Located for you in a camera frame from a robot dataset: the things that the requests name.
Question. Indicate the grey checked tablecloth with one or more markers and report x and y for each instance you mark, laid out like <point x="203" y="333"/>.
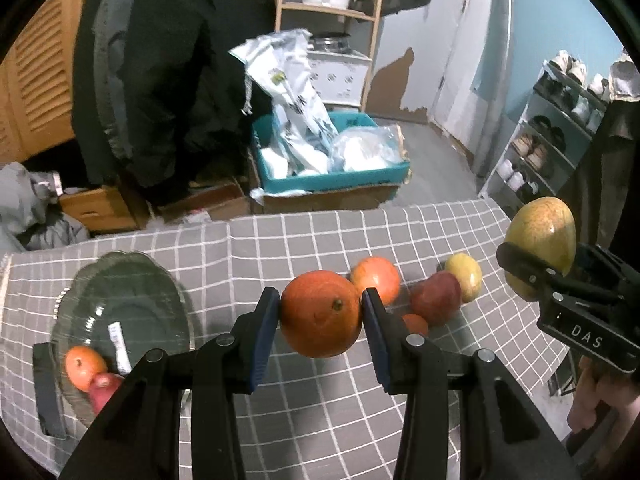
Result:
<point x="300" y="240"/>

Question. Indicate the small orange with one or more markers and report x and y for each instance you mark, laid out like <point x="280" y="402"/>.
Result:
<point x="82" y="366"/>
<point x="416" y="324"/>

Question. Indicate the wooden louvered wardrobe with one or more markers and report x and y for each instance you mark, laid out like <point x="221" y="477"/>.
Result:
<point x="40" y="70"/>

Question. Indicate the large yellow-green mango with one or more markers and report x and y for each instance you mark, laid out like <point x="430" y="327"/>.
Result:
<point x="542" y="230"/>

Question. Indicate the steel pot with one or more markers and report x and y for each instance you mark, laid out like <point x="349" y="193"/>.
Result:
<point x="330" y="44"/>

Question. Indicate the white cloth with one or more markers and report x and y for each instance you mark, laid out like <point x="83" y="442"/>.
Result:
<point x="625" y="80"/>

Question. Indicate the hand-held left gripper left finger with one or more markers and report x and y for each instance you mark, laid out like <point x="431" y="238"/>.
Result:
<point x="265" y="340"/>

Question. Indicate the white printed rice bag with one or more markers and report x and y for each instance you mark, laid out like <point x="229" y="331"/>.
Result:
<point x="295" y="110"/>

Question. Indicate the dark red apple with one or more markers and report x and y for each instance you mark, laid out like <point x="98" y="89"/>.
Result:
<point x="436" y="297"/>

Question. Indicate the pale blue door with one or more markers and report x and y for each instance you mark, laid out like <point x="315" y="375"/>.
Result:
<point x="470" y="60"/>

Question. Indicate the black rectangular pad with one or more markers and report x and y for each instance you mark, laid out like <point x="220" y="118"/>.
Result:
<point x="45" y="395"/>

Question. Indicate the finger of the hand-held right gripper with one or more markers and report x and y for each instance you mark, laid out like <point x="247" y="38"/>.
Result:
<point x="525" y="265"/>

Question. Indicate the dark brown coat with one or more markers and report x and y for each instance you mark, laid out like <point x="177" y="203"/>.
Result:
<point x="615" y="160"/>

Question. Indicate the light red apple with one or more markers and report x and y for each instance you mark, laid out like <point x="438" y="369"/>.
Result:
<point x="104" y="390"/>

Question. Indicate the black hooded jacket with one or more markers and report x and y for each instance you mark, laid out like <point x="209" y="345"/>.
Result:
<point x="200" y="60"/>

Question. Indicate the white shoe rack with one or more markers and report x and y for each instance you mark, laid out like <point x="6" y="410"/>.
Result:
<point x="516" y="120"/>

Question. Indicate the green glass plate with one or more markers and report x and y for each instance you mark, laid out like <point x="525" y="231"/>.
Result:
<point x="135" y="300"/>

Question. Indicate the large cardboard box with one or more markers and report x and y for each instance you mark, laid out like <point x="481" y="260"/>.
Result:
<point x="325" y="200"/>

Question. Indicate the large orange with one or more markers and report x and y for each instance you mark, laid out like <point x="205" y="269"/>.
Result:
<point x="320" y="312"/>
<point x="377" y="277"/>

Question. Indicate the crumpled grey jacket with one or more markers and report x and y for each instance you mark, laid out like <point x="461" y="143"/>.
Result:
<point x="30" y="210"/>

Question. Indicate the clear plastic bag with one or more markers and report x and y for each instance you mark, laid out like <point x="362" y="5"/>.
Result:
<point x="365" y="150"/>

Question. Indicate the shoe rack with shoes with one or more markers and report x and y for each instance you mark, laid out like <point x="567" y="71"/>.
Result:
<point x="530" y="152"/>

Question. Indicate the wooden shelf rack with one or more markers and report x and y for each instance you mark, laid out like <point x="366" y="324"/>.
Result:
<point x="372" y="60"/>

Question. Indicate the dark grey hanging jacket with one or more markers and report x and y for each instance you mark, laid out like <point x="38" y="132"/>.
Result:
<point x="107" y="85"/>

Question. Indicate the person's right hand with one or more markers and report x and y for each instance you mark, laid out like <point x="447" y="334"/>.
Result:
<point x="600" y="400"/>

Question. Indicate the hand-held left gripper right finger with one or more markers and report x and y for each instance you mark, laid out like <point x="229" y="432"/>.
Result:
<point x="377" y="340"/>

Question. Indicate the wooden drawer box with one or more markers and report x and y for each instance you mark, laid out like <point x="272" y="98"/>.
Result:
<point x="100" y="210"/>

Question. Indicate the small yellow mango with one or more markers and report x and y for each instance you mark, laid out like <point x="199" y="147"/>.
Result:
<point x="465" y="276"/>

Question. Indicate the teal plastic basket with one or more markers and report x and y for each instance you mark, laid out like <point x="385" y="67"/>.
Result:
<point x="340" y="180"/>

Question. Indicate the flat labelled cardboard box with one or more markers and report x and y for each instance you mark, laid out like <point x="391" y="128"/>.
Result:
<point x="210" y="205"/>

